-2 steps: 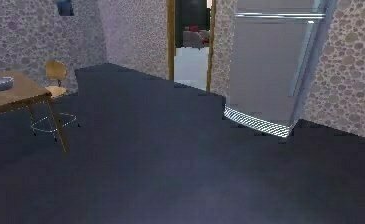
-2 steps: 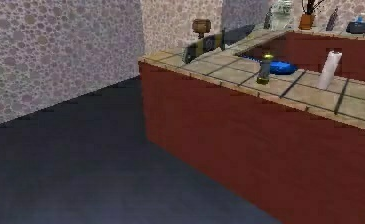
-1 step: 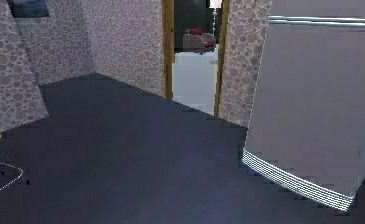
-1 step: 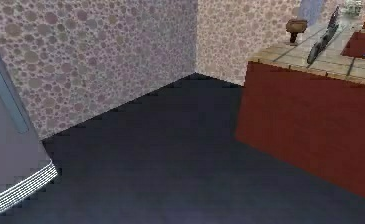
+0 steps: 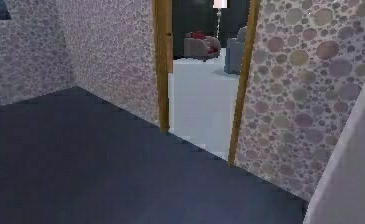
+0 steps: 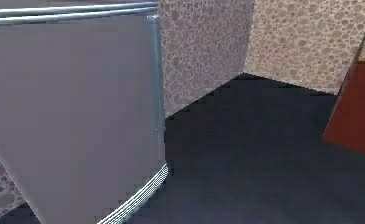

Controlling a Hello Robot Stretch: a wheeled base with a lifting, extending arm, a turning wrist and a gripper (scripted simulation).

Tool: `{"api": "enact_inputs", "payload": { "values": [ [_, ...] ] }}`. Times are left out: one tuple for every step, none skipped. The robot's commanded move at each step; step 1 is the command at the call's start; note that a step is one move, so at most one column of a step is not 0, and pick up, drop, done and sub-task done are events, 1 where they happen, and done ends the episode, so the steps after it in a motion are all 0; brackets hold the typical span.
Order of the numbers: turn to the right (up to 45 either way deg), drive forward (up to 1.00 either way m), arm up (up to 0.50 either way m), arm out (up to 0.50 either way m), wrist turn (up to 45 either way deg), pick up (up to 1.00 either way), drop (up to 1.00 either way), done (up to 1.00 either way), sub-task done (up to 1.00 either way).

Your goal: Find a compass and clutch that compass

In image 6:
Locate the grey fridge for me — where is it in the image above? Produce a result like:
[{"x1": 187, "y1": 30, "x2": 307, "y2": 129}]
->
[{"x1": 0, "y1": 0, "x2": 170, "y2": 224}]

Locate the red-brown cupboard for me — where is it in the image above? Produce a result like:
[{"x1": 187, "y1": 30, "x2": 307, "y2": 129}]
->
[{"x1": 322, "y1": 19, "x2": 365, "y2": 160}]

